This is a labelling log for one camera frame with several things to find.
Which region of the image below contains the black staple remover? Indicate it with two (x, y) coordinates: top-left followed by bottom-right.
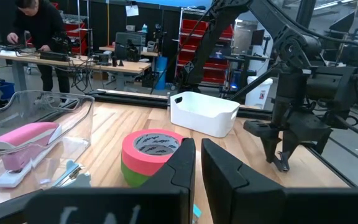
(273, 151), (291, 173)

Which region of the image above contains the blue lit computer tower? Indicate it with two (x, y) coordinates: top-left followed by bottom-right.
(228, 68), (242, 93)

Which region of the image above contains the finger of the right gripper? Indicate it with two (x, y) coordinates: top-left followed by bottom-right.
(279, 138), (301, 172)
(261, 136), (281, 164)

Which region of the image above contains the person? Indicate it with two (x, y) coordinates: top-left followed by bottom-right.
(6, 0), (71, 94)

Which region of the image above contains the yellow cord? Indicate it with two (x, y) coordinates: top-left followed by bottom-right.
(106, 2), (111, 47)

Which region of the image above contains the pink stapler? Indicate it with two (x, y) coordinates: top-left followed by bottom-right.
(0, 121), (63, 189)

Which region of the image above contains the green and grey stapler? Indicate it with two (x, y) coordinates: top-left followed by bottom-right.
(52, 159), (92, 189)

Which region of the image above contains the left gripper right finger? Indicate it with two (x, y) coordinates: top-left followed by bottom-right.
(201, 138), (358, 224)

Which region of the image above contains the pink tape roll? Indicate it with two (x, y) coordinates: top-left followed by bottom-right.
(121, 128), (185, 177)

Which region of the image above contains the white plastic bin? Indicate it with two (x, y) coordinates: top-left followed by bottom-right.
(169, 91), (241, 139)

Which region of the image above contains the small black monitor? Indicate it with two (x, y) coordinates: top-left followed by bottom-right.
(250, 28), (266, 47)

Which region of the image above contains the black cable bundle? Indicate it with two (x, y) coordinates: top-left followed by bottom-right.
(68, 55), (106, 93)

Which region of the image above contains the clear plastic bin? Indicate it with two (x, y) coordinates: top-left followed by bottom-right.
(0, 90), (96, 212)

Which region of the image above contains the wooden desk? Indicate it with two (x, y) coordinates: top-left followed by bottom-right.
(99, 45), (160, 58)

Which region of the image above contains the white trash can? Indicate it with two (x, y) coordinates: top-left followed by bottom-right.
(244, 75), (274, 110)

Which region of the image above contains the wooden workbench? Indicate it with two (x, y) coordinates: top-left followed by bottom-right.
(0, 50), (152, 94)

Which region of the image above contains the white paper sheet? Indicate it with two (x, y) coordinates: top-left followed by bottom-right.
(125, 4), (140, 17)

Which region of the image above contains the green tape roll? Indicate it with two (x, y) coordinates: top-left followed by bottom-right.
(120, 161), (151, 189)

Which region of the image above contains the blue crate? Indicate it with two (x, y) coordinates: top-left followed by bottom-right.
(0, 79), (16, 101)

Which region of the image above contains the black power box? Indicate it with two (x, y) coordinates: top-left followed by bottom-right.
(39, 50), (70, 63)

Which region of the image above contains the red bin shelf rack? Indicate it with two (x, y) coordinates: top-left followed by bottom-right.
(50, 1), (90, 56)
(175, 7), (236, 90)

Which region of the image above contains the blue barrel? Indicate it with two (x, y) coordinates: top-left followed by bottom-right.
(154, 56), (168, 91)

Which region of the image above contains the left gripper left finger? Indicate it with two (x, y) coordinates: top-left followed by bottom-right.
(25, 138), (196, 224)

